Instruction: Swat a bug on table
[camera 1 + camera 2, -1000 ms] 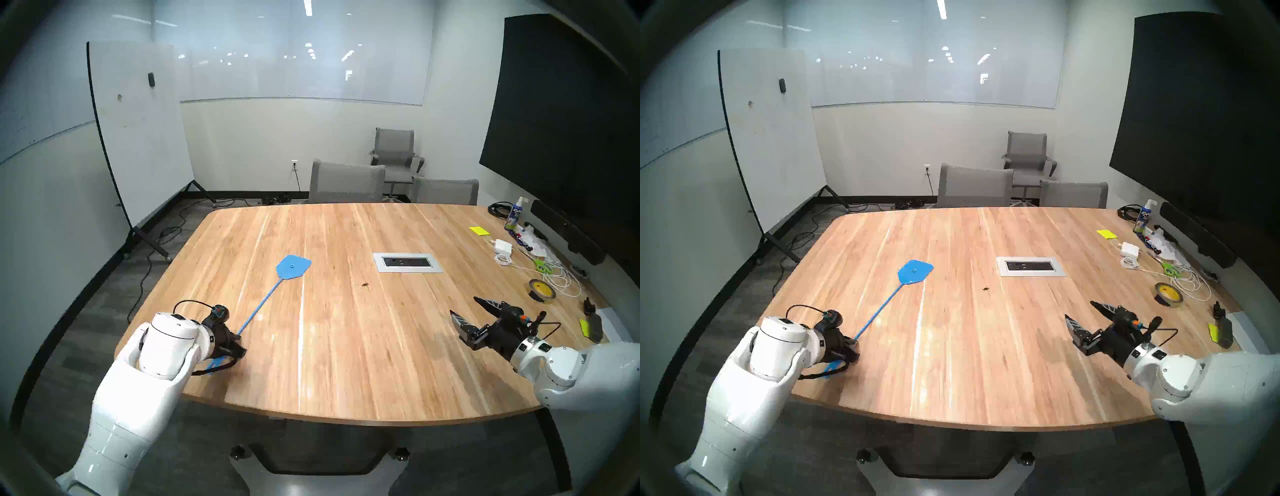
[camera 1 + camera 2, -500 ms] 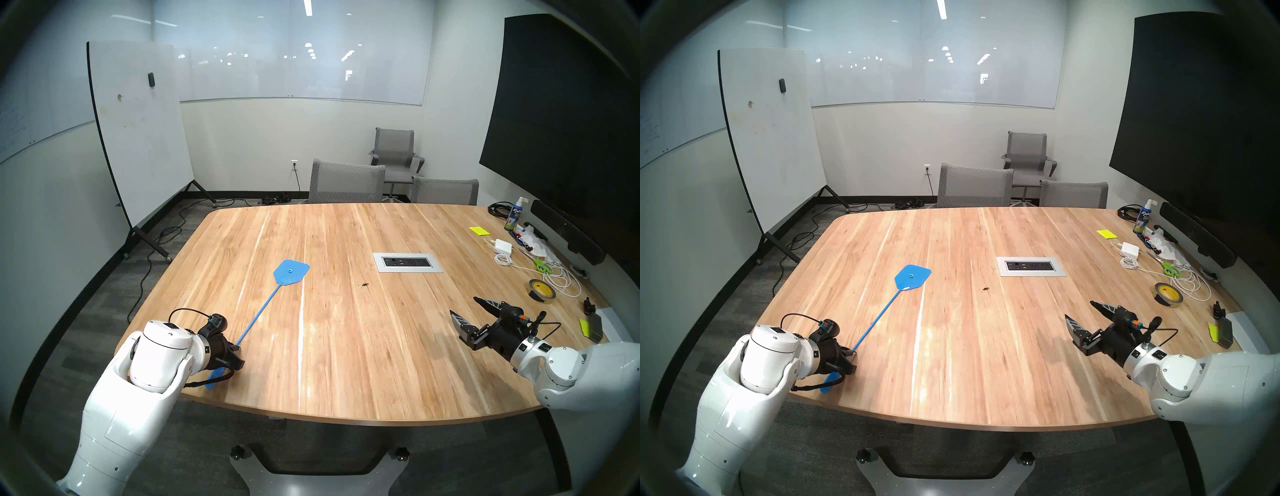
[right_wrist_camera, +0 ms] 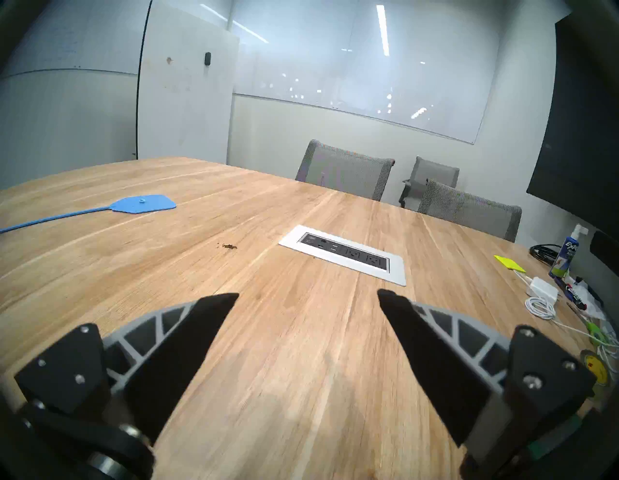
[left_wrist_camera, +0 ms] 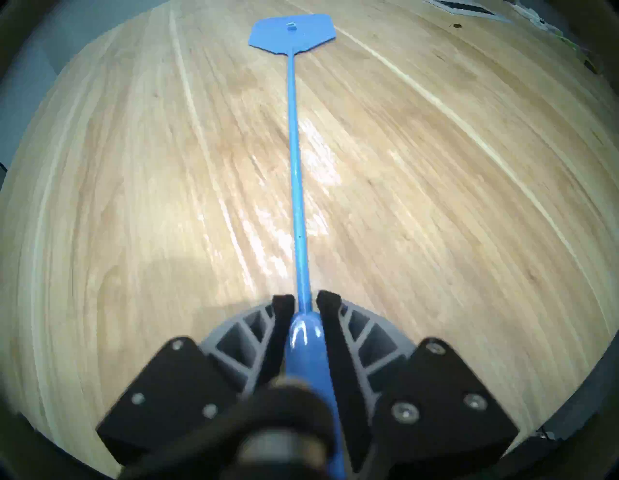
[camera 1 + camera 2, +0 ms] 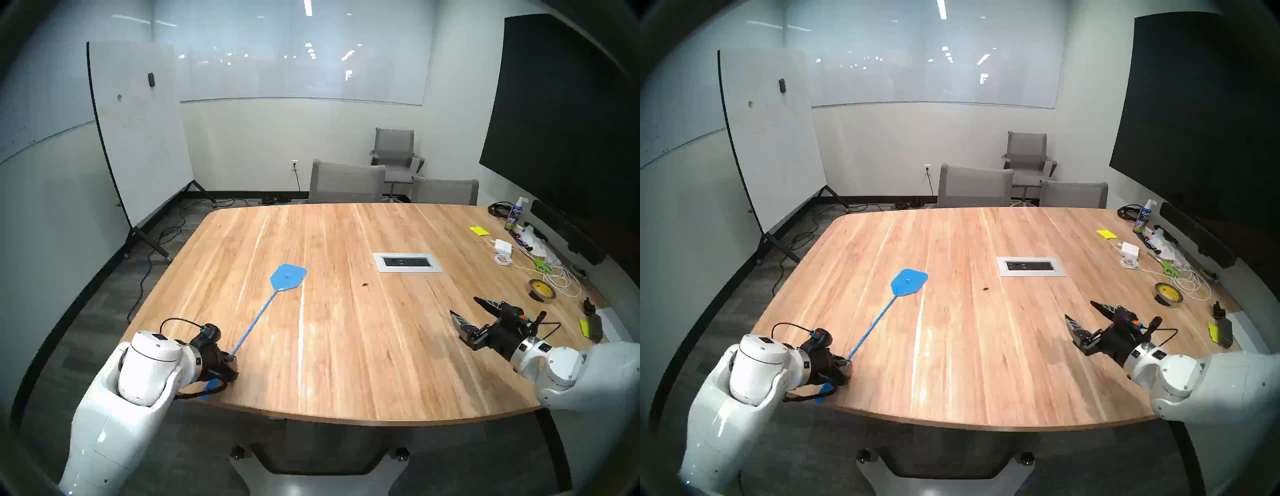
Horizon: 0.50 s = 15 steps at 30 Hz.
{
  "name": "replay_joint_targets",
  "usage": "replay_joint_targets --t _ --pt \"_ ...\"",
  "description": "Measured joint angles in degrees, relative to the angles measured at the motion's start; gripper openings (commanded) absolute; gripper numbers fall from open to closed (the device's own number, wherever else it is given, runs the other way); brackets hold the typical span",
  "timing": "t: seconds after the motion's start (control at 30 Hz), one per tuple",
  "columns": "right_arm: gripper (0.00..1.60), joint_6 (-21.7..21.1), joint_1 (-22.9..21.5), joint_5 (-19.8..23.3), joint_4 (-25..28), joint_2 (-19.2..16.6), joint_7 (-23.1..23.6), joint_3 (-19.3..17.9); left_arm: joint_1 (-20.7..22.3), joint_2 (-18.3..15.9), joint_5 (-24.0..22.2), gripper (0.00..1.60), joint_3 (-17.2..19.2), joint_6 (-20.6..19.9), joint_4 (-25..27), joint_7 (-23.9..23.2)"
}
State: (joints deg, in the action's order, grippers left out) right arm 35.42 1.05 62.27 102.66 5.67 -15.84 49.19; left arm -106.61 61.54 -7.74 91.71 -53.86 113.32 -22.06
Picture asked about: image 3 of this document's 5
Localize black video sound bar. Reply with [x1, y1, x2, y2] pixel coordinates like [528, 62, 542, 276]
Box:
[590, 231, 619, 264]

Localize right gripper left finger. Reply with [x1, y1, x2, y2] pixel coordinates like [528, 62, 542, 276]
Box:
[15, 293, 240, 446]

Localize large black wall screen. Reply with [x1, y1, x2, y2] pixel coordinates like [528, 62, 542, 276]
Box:
[526, 15, 619, 238]

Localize grey mesh office chair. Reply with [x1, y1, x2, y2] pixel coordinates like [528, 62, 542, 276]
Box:
[418, 179, 523, 242]
[295, 139, 396, 201]

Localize white plastic bag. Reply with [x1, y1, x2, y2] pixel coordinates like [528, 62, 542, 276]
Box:
[568, 276, 605, 320]

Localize wall whiteboard with writing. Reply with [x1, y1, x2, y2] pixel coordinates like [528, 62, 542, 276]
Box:
[0, 0, 150, 80]

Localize white power adapter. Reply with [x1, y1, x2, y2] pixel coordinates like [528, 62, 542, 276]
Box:
[526, 276, 559, 300]

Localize large glass wall board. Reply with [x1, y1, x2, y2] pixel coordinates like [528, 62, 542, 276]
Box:
[232, 0, 503, 145]

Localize blue plastic fly swatter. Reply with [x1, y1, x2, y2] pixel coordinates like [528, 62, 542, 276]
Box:
[0, 195, 177, 234]

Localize green handled scissors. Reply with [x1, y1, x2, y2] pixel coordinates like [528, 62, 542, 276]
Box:
[566, 302, 611, 346]

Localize whiteboard cleaner spray bottle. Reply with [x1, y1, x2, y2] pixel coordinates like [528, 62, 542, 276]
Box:
[549, 224, 590, 280]

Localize grey office chair with armrests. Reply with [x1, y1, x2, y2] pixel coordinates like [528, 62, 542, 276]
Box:
[399, 156, 460, 212]

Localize coiled black cable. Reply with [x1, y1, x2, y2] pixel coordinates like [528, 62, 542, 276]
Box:
[529, 244, 564, 265]

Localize whiteboard marker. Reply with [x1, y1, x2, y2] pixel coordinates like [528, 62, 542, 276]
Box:
[561, 278, 588, 310]

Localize white charging cable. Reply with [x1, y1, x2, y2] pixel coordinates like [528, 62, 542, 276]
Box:
[513, 270, 619, 383]

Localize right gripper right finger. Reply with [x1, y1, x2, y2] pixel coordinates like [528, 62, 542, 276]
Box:
[377, 289, 598, 450]

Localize silver table power outlet panel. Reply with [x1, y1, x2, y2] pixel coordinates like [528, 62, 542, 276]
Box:
[279, 225, 407, 286]

